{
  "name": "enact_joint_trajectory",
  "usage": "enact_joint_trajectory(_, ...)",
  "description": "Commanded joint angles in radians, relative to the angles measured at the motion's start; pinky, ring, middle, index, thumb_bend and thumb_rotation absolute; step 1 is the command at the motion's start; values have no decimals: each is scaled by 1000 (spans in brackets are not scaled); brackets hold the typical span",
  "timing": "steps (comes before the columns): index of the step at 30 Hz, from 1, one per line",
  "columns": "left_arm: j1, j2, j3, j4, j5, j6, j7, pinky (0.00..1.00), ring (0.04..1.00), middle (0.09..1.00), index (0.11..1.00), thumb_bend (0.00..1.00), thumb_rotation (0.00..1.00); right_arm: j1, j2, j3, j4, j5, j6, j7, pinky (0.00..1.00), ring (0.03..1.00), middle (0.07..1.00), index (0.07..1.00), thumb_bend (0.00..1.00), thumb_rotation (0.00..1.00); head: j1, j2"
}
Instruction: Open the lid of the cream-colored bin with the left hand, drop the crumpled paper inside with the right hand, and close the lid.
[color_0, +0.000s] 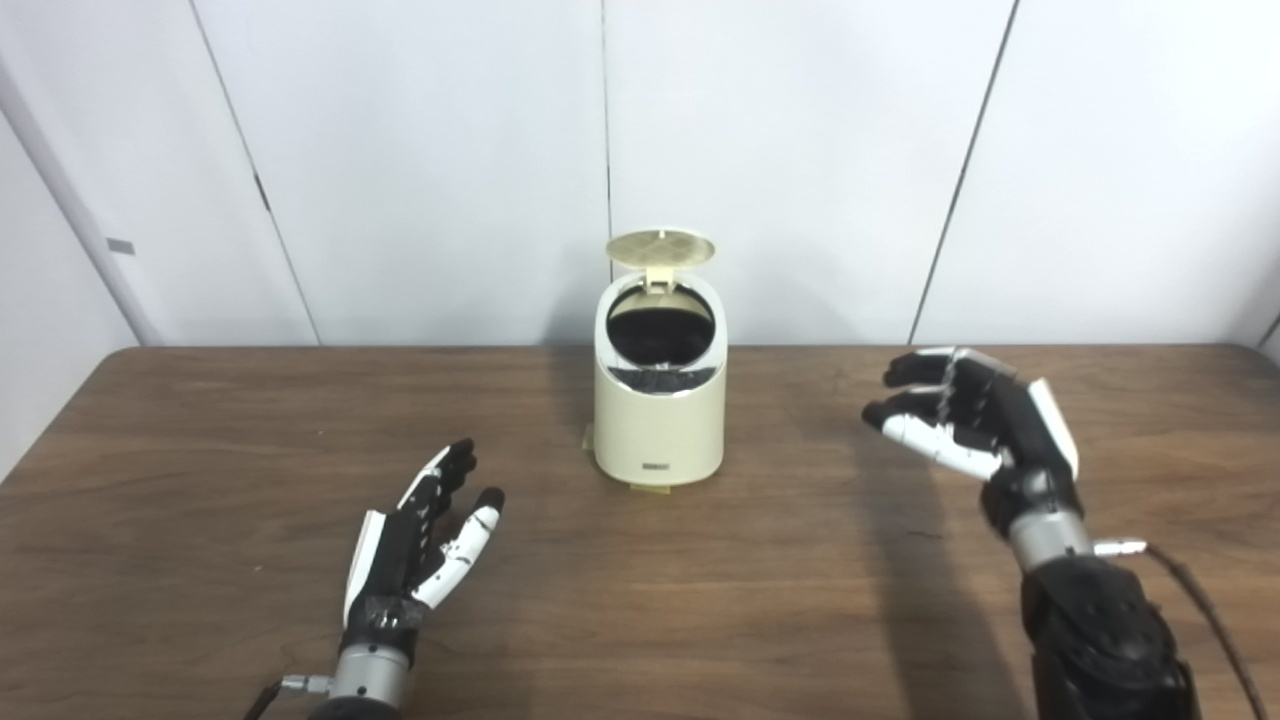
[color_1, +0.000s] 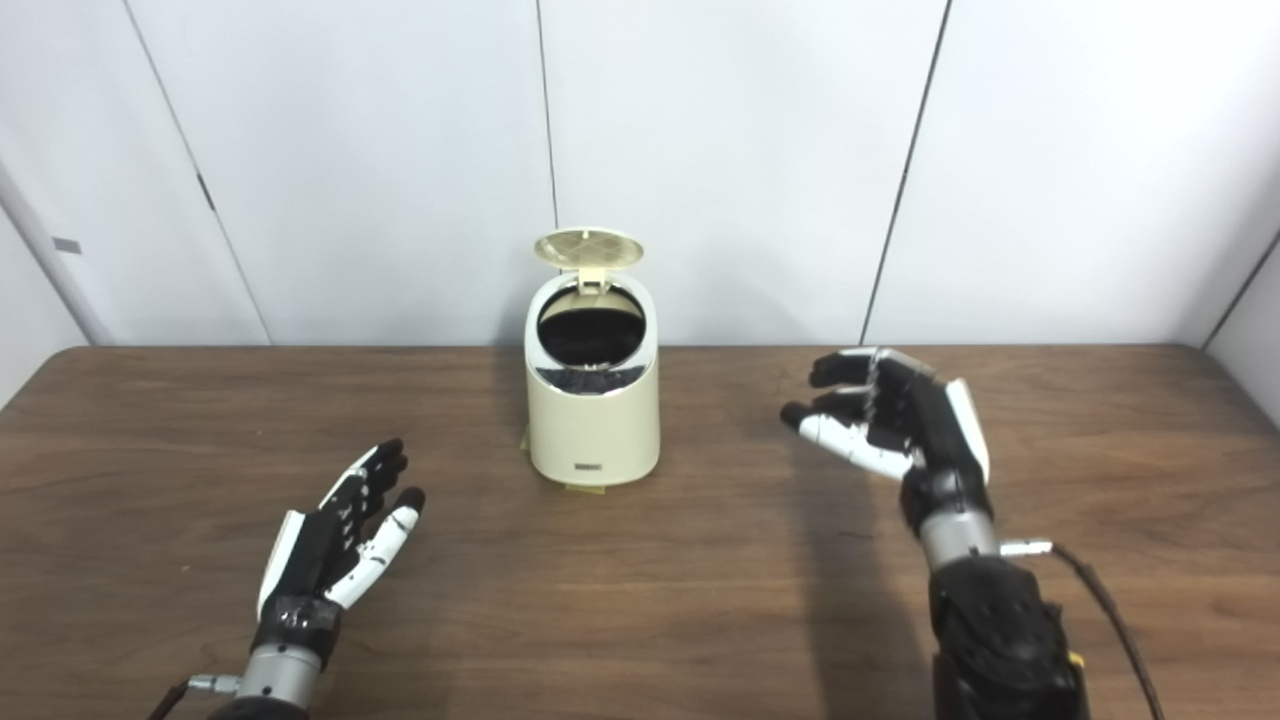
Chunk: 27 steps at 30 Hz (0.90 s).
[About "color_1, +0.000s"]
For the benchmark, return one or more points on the white and black left hand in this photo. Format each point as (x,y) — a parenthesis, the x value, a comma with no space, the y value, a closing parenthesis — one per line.
(320,555)

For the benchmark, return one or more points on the round cream bin lid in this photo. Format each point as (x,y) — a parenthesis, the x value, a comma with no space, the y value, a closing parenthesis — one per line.
(588,248)

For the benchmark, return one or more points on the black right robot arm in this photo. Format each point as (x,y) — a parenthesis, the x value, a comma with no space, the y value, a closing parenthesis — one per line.
(1000,630)

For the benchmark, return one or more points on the white and black right hand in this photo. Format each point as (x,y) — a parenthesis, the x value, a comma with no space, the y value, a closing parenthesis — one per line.
(930,430)

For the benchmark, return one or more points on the grey wall tag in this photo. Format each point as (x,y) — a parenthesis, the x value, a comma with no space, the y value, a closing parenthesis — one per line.
(67,246)

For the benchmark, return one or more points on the cream-colored bin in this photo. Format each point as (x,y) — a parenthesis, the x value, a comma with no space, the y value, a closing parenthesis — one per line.
(592,430)

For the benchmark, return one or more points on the black wall panel hinge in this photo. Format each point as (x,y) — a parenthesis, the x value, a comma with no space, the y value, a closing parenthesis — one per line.
(205,192)

